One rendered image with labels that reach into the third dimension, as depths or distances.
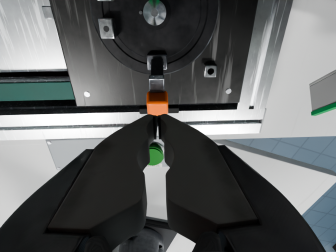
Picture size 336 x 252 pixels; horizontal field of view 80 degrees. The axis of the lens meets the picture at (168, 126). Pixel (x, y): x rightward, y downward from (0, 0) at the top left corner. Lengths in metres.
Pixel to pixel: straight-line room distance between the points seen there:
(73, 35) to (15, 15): 0.11
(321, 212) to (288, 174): 2.04
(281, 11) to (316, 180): 0.49
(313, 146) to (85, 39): 1.85
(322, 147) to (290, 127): 1.48
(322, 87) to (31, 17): 0.40
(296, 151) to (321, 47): 1.48
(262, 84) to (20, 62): 0.37
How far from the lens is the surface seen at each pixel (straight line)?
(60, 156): 0.40
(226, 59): 0.29
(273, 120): 0.50
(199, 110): 0.32
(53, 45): 0.37
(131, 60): 0.26
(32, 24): 0.37
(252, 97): 0.34
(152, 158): 0.35
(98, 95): 0.30
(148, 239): 0.65
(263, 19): 0.31
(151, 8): 0.19
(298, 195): 0.71
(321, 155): 2.06
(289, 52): 0.46
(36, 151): 0.56
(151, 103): 0.18
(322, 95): 0.31
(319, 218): 2.74
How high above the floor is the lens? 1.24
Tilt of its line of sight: 60 degrees down
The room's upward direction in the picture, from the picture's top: 176 degrees clockwise
